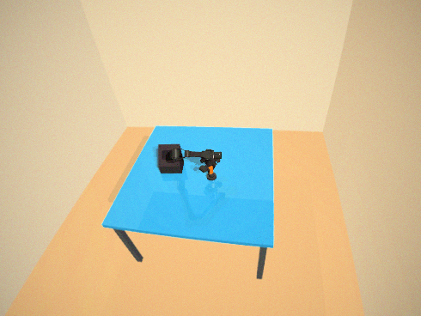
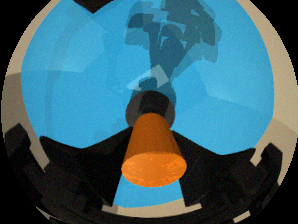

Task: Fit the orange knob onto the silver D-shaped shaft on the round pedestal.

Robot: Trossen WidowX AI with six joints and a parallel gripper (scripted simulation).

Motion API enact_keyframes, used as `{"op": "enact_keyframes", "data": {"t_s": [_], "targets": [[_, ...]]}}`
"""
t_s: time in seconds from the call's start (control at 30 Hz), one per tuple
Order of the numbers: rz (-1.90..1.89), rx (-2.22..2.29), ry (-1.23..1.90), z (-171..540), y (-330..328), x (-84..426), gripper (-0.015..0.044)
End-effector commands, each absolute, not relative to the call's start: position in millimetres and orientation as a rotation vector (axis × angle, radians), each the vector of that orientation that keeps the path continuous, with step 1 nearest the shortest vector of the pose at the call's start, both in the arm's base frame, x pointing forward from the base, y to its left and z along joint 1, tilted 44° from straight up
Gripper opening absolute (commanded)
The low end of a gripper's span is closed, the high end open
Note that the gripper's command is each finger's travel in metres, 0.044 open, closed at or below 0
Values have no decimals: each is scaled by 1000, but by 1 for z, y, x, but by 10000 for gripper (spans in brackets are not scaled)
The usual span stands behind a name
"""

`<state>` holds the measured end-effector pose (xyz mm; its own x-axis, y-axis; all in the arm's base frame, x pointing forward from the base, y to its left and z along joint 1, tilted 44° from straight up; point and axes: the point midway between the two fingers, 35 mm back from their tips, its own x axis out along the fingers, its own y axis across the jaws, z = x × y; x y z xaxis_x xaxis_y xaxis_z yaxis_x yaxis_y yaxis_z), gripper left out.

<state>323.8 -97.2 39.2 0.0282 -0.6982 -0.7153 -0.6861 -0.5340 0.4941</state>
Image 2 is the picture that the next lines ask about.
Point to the orange knob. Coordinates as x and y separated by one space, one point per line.
153 157

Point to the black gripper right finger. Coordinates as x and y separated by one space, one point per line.
205 169

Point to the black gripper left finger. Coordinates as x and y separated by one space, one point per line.
99 165

